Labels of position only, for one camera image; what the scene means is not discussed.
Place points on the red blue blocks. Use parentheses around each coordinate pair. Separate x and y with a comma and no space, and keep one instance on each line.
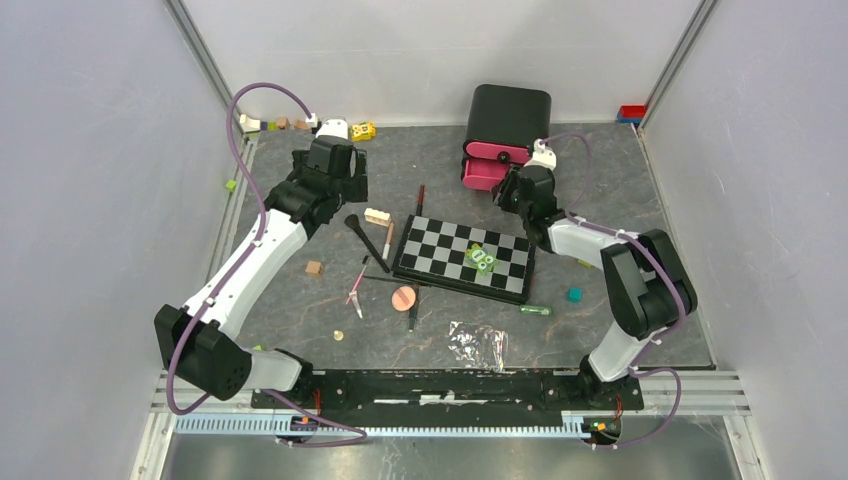
(631,114)

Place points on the dark red pencil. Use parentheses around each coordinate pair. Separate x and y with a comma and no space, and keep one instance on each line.
(420,200)

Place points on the yellow toy block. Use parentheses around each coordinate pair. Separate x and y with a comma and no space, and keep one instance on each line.
(363,131)

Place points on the black drawer cabinet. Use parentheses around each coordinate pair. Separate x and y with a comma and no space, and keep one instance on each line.
(508,115)

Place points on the white lego brick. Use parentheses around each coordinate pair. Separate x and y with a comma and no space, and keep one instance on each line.
(377,217)

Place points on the round pink powder puff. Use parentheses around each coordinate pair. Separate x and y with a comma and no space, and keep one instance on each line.
(404,298)

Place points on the brown wooden cube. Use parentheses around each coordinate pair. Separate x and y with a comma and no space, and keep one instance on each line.
(314,268)

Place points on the black white chessboard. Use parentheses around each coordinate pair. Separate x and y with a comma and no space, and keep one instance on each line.
(432,252)

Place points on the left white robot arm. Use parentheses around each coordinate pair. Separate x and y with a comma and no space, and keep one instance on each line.
(197,338)

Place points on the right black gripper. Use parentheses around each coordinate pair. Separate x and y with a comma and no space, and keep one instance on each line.
(501,195)

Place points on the green owl toy block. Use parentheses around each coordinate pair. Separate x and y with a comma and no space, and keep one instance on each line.
(480,259)

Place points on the white toy block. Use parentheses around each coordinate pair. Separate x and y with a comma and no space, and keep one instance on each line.
(249,125)

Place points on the beige white makeup pen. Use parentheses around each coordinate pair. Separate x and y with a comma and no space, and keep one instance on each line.
(388,241)

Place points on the black makeup brush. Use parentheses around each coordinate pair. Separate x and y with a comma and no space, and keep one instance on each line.
(352,222)

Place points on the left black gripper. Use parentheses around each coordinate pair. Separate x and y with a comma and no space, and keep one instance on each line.
(355,187)

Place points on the teal cube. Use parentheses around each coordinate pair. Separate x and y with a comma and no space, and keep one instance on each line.
(574,294)

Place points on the clear plastic wrapper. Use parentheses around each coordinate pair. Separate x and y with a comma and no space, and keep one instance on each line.
(478,346)

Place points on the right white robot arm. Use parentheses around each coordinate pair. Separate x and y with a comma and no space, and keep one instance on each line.
(649,291)

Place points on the black eyeliner pencil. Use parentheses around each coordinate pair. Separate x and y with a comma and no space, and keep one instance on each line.
(414,309)

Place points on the pink lip gloss wand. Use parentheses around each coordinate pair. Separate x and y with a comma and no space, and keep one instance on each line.
(353,293)

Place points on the green tube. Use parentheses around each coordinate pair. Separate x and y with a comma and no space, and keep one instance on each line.
(535,310)

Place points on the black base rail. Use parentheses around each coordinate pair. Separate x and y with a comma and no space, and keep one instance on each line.
(459,398)

